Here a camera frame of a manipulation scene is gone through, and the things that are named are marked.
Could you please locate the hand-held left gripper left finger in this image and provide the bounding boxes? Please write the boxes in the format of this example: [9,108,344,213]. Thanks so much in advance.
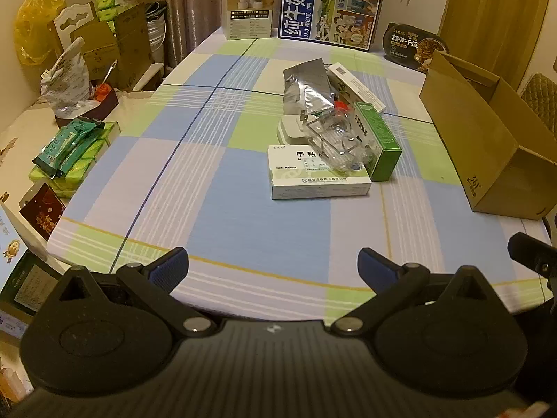
[56,247,217,338]

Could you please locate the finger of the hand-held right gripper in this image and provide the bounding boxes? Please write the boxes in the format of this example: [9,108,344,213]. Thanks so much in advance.
[508,232,557,297]

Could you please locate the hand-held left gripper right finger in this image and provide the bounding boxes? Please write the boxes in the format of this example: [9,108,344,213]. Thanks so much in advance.
[333,247,494,338]

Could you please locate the brown paper bag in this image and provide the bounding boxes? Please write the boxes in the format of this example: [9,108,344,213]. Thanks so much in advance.
[419,50,557,220]

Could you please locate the white bird print medicine box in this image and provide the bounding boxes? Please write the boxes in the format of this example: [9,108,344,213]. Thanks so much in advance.
[327,63,387,114]

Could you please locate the silver foil pouch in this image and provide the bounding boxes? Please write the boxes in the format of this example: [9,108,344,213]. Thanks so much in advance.
[283,58,338,118]

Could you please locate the plaid cloth covered desktop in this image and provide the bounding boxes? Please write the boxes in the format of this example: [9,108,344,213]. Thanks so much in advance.
[46,26,555,320]

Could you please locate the white green-striped medicine box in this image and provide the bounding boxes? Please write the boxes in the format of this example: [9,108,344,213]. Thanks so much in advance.
[267,144,372,200]

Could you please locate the green medicine box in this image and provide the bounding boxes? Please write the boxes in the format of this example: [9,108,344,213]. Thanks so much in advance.
[353,102,403,182]

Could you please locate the clear plastic packet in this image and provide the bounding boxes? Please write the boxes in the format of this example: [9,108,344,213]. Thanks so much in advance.
[305,107,375,172]

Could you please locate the dark red gift box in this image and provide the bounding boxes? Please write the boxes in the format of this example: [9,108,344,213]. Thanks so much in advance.
[19,183,66,240]

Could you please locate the stack of green packs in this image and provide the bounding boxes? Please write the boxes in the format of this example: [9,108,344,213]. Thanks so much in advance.
[28,122,120,196]

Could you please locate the dark green box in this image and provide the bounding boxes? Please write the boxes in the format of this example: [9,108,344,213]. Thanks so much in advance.
[0,248,62,314]

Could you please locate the white medal print box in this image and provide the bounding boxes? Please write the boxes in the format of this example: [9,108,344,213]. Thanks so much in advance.
[0,202,62,271]

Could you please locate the quilted chair back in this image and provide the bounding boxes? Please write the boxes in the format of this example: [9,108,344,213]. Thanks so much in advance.
[520,73,557,136]

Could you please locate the teal snack packets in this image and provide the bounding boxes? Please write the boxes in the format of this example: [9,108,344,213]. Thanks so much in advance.
[35,117,105,179]

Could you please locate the white charger block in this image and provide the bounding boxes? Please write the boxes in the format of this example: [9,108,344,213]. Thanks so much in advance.
[276,114,316,145]

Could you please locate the dark brown tray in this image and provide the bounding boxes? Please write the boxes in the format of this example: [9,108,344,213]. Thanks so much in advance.
[83,83,120,120]

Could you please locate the white crumpled plastic bag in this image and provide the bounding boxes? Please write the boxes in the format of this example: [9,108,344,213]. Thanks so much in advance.
[41,37,92,118]

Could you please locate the black instant meal bowl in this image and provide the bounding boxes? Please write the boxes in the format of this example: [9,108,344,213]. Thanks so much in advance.
[383,22,449,75]

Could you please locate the dark brown cardboard box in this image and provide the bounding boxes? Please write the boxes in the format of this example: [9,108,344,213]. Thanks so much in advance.
[113,3,153,92]

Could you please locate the light brown cardboard box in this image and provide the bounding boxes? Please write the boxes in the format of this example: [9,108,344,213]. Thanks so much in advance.
[72,22,120,81]

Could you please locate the metal bucket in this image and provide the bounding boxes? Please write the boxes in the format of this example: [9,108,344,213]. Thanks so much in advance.
[146,2,168,66]

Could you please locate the beige curtain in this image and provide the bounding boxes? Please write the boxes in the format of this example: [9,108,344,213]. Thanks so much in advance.
[109,0,388,70]

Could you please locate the blue illustrated milk carton box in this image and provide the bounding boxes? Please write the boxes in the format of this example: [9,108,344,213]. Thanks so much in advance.
[277,0,384,53]

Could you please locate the white product box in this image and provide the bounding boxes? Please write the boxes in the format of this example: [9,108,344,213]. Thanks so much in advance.
[221,0,276,41]

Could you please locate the green tissue pack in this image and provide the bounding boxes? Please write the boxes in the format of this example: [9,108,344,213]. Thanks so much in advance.
[96,0,131,22]

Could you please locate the white cutout cardboard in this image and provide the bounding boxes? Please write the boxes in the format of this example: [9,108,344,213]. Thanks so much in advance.
[53,2,96,48]

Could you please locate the yellow plastic bag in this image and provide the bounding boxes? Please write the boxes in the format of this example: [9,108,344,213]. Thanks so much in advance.
[15,0,66,66]

